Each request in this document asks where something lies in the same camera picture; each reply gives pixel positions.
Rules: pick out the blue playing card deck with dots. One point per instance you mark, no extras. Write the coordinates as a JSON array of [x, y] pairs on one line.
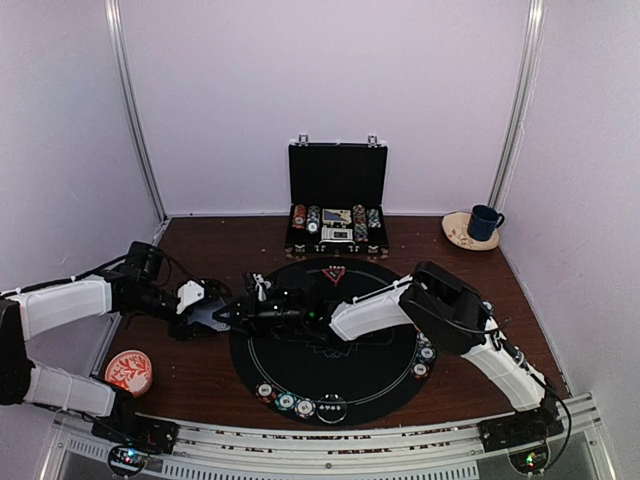
[[203, 316]]

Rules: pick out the round black poker mat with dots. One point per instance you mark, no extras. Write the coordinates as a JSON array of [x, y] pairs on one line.
[[373, 373]]

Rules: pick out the left aluminium frame post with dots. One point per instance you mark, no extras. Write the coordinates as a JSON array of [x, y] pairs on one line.
[[117, 37]]

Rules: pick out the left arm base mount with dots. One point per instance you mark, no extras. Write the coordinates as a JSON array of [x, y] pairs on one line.
[[135, 446]]

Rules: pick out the red black chips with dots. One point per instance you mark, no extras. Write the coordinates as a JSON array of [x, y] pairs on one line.
[[266, 392], [420, 370]]

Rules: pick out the green chips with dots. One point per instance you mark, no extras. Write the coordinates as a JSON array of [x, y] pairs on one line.
[[285, 401], [426, 354]]

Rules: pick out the clear round dealer button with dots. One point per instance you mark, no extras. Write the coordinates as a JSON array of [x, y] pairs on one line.
[[331, 408]]

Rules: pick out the purple green chip row in case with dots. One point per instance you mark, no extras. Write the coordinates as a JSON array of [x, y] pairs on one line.
[[373, 218]]

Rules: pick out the red triangle all-in marker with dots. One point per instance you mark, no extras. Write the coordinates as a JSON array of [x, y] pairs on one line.
[[334, 273]]

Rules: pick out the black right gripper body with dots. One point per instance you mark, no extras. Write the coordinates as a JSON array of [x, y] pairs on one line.
[[271, 317]]

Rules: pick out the aluminium frame post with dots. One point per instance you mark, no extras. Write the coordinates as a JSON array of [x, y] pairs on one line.
[[522, 96], [117, 37]]

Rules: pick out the dark blue mug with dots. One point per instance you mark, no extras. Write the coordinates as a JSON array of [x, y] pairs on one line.
[[484, 220]]

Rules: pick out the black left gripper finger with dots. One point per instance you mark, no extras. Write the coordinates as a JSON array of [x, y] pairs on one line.
[[185, 332], [215, 291]]

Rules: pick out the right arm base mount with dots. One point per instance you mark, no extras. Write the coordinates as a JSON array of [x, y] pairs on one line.
[[526, 438]]

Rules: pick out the right aluminium frame post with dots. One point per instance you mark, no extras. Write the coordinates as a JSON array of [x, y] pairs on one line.
[[522, 96]]

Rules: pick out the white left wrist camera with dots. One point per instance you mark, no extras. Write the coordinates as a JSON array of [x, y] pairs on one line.
[[189, 294]]

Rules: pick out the red white round coaster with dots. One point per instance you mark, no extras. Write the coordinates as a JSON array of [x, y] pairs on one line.
[[131, 370]]

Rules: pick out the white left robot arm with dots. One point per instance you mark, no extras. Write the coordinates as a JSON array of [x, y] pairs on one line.
[[124, 285]]

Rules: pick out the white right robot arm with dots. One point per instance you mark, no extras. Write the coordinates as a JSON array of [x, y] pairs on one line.
[[445, 310]]

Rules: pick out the green chip stack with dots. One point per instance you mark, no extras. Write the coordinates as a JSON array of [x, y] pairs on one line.
[[489, 307]]

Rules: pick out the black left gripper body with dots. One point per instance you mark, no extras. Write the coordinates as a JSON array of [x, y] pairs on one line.
[[182, 318]]

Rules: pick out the red chip row in case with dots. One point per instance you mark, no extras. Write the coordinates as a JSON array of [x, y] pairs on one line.
[[299, 216]]

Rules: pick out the front aluminium rail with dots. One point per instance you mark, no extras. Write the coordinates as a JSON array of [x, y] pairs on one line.
[[452, 450]]

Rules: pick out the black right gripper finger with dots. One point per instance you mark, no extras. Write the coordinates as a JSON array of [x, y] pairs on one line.
[[228, 314], [243, 326]]

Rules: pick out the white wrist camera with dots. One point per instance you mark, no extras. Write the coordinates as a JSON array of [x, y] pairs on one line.
[[256, 284], [189, 294]]

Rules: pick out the beige ceramic plate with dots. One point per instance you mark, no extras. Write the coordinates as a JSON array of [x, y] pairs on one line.
[[455, 228]]

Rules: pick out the multicolour chip row in case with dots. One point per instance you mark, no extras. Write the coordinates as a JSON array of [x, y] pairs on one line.
[[360, 223]]

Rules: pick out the black poker chip case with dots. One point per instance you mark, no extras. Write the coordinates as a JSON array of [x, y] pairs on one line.
[[336, 175]]

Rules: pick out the white card box in case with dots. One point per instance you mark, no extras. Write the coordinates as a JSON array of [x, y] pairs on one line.
[[336, 234]]

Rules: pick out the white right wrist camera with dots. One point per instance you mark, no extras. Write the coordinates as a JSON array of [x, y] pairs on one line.
[[256, 284]]

